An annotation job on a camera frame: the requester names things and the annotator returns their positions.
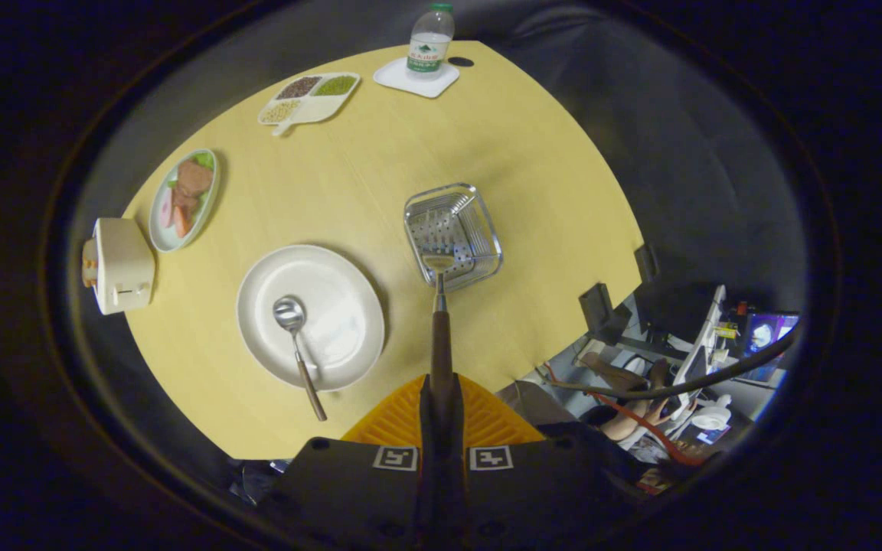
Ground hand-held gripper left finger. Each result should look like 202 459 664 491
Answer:
256 373 442 550

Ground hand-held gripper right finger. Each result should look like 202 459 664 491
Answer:
441 373 641 550

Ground wooden handle fork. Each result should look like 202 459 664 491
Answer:
420 251 457 418

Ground wooden handle spoon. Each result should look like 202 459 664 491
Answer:
272 295 328 422

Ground large white plate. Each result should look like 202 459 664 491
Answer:
236 244 386 393

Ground black table clamp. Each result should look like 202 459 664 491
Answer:
579 283 632 334
635 243 660 282

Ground lit computer screen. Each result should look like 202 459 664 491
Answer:
740 312 800 383

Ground cream toaster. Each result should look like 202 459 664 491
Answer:
81 217 157 316

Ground pale green food plate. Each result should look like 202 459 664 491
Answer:
149 148 221 253

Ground brown meat slices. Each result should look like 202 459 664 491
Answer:
175 159 214 209

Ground cream divided dish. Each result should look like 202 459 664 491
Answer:
257 72 362 137

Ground pale beans pile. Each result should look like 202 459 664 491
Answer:
260 99 302 125

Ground dark brown beans pile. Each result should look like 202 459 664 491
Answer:
276 76 323 100

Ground white square coaster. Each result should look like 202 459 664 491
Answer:
373 57 461 99

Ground clear water bottle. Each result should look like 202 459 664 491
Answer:
407 2 456 80

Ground red cable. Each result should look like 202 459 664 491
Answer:
541 364 706 468

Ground thick black cable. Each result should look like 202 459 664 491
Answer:
544 321 800 403

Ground square metal wire basket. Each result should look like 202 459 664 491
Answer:
403 182 504 292

